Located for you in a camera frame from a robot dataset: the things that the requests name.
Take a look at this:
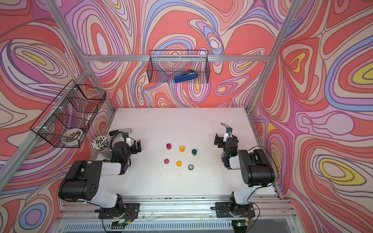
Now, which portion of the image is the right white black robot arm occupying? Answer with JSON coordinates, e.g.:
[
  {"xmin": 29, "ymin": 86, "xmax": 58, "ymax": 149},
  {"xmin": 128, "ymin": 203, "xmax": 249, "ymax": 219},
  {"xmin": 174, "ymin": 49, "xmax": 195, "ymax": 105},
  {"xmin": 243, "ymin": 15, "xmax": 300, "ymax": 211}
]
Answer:
[{"xmin": 212, "ymin": 133, "xmax": 275, "ymax": 218}]

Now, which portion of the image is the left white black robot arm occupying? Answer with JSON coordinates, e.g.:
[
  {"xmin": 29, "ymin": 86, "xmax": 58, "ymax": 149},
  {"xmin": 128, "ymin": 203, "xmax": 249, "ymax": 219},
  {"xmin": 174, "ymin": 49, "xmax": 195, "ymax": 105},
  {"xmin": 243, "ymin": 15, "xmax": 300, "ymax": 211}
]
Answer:
[{"xmin": 58, "ymin": 128, "xmax": 142, "ymax": 221}]

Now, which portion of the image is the cup of pencils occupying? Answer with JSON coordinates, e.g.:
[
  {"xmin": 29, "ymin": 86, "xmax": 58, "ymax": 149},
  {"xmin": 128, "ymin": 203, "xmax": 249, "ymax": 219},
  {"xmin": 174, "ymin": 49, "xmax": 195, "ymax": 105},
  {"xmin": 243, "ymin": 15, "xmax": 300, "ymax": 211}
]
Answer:
[{"xmin": 91, "ymin": 136, "xmax": 112, "ymax": 160}]

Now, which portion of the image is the blue stapler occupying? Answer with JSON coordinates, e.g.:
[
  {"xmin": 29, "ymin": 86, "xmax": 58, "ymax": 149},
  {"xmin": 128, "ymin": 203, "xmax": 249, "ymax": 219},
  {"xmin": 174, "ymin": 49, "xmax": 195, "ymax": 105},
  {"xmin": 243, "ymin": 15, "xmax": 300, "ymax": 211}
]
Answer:
[{"xmin": 174, "ymin": 70, "xmax": 198, "ymax": 83}]

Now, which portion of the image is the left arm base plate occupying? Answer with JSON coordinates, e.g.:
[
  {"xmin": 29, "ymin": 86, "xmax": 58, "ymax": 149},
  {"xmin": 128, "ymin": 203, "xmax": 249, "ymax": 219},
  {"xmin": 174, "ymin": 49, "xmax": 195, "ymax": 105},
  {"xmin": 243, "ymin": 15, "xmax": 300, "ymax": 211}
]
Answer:
[{"xmin": 94, "ymin": 203, "xmax": 140, "ymax": 220}]

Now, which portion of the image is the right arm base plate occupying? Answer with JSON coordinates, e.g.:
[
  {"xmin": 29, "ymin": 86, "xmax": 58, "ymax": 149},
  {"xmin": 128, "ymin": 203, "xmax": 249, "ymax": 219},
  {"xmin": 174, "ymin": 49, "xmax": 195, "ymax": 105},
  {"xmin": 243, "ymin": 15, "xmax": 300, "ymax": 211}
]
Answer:
[{"xmin": 211, "ymin": 202, "xmax": 256, "ymax": 219}]

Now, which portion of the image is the left black wire basket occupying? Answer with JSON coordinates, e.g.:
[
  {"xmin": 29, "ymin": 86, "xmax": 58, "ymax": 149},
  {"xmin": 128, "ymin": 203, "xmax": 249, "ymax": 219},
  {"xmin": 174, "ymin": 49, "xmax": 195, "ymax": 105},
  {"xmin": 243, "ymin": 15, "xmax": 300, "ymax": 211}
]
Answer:
[{"xmin": 30, "ymin": 80, "xmax": 106, "ymax": 148}]

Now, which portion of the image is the black wire basket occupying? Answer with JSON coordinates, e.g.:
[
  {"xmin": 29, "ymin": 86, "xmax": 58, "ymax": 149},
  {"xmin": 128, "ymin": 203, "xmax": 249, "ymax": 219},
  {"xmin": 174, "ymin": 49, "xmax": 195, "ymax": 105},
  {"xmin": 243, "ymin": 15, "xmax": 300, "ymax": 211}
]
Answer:
[
  {"xmin": 147, "ymin": 49, "xmax": 210, "ymax": 84},
  {"xmin": 30, "ymin": 80, "xmax": 106, "ymax": 148}
]

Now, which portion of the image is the back black wire basket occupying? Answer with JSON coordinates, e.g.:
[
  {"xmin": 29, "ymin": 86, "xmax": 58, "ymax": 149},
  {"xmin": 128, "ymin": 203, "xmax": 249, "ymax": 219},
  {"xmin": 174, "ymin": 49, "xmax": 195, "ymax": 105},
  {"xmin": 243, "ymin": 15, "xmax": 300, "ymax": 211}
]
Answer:
[{"xmin": 147, "ymin": 49, "xmax": 210, "ymax": 84}]

